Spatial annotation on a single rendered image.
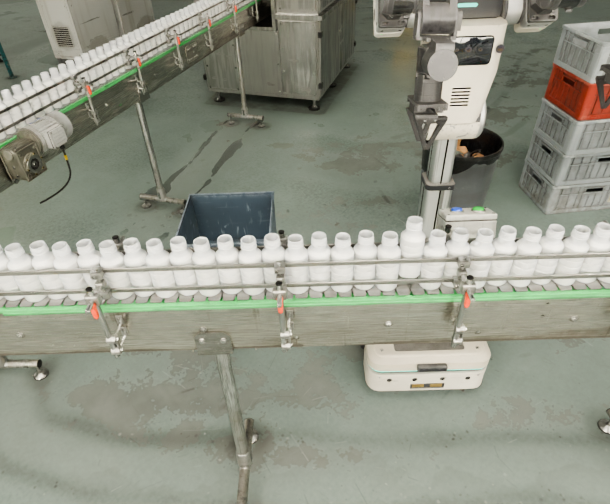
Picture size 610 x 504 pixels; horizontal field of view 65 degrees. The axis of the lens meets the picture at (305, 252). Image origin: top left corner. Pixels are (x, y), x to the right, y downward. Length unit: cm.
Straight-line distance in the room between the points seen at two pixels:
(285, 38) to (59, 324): 379
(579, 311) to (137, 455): 173
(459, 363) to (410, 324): 84
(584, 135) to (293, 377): 226
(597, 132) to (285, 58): 275
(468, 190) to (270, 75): 268
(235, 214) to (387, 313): 79
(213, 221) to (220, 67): 341
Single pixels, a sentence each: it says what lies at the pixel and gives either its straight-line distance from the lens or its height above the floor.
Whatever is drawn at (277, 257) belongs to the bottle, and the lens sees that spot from 118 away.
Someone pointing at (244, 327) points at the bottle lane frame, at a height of 91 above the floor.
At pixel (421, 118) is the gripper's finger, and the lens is 104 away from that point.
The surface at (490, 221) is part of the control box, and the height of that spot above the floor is 110.
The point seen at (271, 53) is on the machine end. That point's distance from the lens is 487.
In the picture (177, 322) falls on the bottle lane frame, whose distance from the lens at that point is 133.
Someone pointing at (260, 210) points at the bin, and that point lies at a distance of 181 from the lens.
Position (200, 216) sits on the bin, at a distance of 186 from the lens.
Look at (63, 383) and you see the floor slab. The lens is 261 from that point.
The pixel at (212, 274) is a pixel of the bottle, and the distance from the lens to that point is 122.
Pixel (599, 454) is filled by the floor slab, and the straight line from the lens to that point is 239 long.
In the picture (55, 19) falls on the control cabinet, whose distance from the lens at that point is 709.
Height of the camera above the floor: 186
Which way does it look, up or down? 39 degrees down
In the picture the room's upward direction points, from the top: 2 degrees counter-clockwise
